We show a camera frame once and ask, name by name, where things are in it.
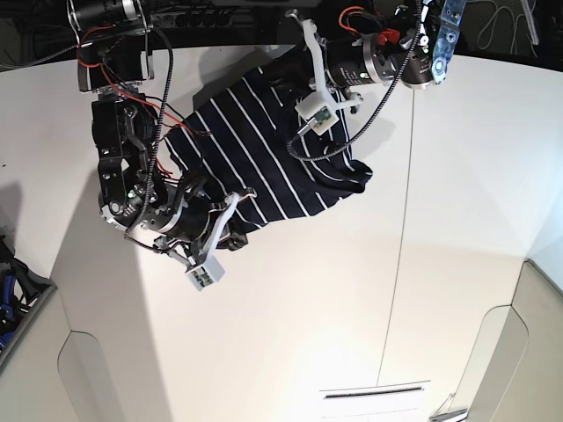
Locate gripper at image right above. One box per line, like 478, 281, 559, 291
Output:
285, 8, 400, 112

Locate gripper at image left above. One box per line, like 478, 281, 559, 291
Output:
144, 188, 257, 268

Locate navy white striped T-shirt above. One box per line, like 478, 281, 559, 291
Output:
165, 47, 372, 234

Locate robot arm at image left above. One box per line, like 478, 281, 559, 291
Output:
66, 1, 255, 270

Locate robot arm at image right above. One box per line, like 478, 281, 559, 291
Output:
286, 1, 465, 132

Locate white power strip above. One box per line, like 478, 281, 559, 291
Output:
151, 10, 233, 29

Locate blue black items in bin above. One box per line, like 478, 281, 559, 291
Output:
1, 235, 48, 352

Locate silver clip bottom right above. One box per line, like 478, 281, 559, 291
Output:
428, 393, 469, 422

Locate white camera box image right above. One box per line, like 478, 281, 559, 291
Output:
295, 97, 340, 135

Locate white camera box image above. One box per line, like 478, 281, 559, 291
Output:
186, 256, 225, 291
295, 97, 340, 135

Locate white camera box image left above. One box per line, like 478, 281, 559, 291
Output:
186, 256, 225, 291

